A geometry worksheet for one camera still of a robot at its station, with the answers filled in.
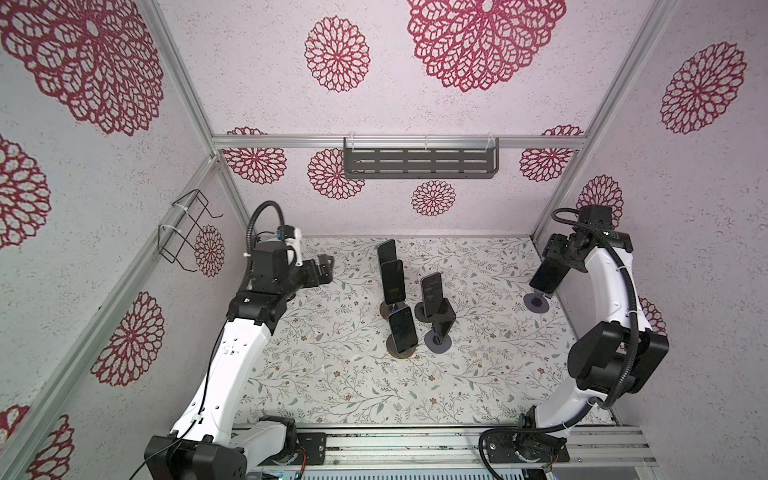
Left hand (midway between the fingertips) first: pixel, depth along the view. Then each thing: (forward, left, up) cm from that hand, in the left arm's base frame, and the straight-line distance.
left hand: (317, 266), depth 76 cm
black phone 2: (+18, -18, -15) cm, 30 cm away
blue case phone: (+2, -63, -8) cm, 64 cm away
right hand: (+8, -67, -2) cm, 68 cm away
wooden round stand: (-13, -19, -23) cm, 33 cm away
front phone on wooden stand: (-10, -22, -17) cm, 29 cm away
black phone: (-2, -36, -26) cm, 44 cm away
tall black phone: (+7, -20, -14) cm, 25 cm away
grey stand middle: (-1, -28, -22) cm, 36 cm away
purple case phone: (+2, -32, -16) cm, 35 cm away
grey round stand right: (+6, -70, -29) cm, 76 cm away
